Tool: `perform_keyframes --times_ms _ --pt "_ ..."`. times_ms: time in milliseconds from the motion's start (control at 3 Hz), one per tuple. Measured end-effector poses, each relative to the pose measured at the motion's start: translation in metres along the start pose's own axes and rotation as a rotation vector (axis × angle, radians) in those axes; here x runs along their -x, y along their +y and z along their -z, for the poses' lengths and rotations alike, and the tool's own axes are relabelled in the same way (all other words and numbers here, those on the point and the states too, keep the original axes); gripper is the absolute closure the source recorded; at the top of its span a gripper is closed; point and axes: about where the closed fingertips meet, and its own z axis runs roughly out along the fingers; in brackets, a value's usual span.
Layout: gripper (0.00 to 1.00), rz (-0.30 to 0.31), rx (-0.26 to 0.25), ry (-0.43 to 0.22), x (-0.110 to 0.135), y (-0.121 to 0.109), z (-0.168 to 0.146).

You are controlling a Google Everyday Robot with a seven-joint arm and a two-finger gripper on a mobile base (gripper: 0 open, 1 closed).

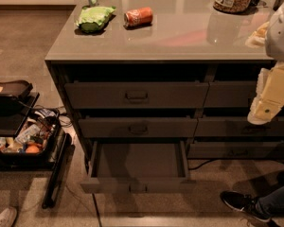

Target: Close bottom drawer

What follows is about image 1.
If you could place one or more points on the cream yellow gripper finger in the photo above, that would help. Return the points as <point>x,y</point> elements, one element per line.
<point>259,118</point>

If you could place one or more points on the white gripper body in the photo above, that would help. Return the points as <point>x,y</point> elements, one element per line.
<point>281,37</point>

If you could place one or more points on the drawer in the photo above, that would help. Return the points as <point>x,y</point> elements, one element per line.
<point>236,150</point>
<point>230,94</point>
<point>138,167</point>
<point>136,95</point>
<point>128,127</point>
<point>238,126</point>

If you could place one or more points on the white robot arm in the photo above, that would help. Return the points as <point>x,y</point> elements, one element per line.
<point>270,35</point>

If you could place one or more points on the grey drawer cabinet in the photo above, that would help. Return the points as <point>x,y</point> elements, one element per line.
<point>187,41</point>

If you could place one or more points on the black sneaker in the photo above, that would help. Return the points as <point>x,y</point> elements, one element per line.
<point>242,203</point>

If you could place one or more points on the orange soda can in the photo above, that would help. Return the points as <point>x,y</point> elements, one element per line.
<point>138,17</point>

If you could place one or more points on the green chip bag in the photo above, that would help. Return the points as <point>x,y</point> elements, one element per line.
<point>94,19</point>

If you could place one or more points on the black bar on floor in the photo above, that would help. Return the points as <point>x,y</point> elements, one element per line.
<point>55,181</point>

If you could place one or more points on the black bin of items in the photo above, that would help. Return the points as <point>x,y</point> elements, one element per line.
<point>40,129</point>

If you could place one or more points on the orange fruit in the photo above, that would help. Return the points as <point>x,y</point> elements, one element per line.
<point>32,149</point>

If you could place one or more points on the black tray with brown pouch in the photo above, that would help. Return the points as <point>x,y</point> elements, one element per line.
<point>16,102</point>

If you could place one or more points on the white sneaker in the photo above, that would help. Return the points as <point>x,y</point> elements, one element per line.
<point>8,216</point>

